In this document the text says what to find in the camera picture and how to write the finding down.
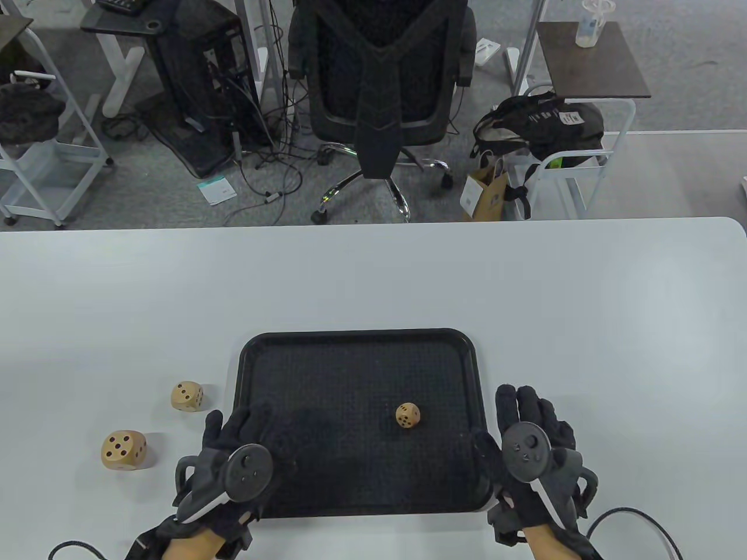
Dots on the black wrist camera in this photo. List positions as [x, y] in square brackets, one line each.
[505, 522]
[236, 534]

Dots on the black computer tower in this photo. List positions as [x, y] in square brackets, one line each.
[187, 76]

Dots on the white desk leg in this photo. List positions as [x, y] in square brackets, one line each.
[265, 52]
[528, 41]

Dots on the black backpack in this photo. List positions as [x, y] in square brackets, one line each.
[537, 122]

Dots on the medium wooden dice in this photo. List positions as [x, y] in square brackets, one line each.
[187, 396]

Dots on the white flat box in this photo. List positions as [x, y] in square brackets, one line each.
[487, 51]

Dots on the small wooden dice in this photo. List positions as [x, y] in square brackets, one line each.
[407, 415]

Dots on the person's right forearm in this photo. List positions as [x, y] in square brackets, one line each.
[548, 545]

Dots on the black fabric bag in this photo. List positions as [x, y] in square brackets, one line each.
[29, 114]

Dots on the black floor board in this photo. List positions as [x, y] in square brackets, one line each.
[187, 146]

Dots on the person's left forearm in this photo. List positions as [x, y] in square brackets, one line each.
[192, 545]

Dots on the white cart with brown top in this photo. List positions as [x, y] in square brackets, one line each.
[589, 64]
[35, 175]

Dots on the teal and white booklet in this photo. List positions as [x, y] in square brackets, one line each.
[216, 191]

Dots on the brown paper bag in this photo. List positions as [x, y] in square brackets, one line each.
[487, 195]

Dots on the person's right hand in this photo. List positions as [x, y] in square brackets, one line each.
[543, 414]

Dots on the person's left hand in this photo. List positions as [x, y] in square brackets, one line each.
[233, 431]

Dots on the clear plastic bottle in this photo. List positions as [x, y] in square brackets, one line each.
[590, 26]

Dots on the black round tracker controller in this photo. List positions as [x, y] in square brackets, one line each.
[248, 472]
[525, 450]

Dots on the large wooden dice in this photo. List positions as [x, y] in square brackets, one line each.
[124, 450]

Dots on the black plastic tray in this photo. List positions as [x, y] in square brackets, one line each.
[350, 373]

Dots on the green packet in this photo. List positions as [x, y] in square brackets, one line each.
[554, 162]

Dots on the black mesh office chair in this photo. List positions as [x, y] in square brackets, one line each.
[379, 70]

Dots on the black keyboard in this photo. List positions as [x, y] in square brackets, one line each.
[122, 4]

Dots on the black desk with white legs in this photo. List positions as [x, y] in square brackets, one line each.
[117, 20]

